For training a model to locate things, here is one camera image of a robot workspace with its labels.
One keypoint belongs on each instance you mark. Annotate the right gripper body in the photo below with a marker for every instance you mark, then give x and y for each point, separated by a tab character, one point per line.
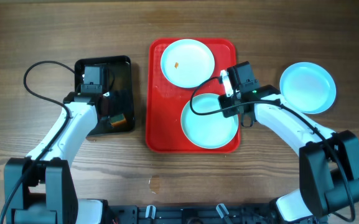
229	104

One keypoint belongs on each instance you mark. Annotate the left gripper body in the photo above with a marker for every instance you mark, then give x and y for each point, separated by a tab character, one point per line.
114	104

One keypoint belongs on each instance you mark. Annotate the green orange sponge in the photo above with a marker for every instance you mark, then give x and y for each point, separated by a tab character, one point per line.
118	120

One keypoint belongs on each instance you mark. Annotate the light blue plate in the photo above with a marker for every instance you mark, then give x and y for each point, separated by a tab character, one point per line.
207	131
187	63
308	87

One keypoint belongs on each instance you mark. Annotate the light blue plate bottom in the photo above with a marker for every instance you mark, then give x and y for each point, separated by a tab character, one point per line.
308	87

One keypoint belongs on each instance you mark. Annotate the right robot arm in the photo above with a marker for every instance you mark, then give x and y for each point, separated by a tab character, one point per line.
328	161

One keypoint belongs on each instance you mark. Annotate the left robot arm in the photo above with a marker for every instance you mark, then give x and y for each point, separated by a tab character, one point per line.
39	187

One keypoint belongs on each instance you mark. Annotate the black water tray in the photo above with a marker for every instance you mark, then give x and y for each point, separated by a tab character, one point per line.
120	81

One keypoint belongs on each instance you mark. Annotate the red plastic tray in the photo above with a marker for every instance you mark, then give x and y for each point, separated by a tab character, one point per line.
166	101

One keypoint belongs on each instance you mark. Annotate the light blue plate top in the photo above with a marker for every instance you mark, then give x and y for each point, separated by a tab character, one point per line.
187	63

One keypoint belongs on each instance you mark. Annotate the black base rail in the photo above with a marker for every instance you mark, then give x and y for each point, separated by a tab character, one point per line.
258	213

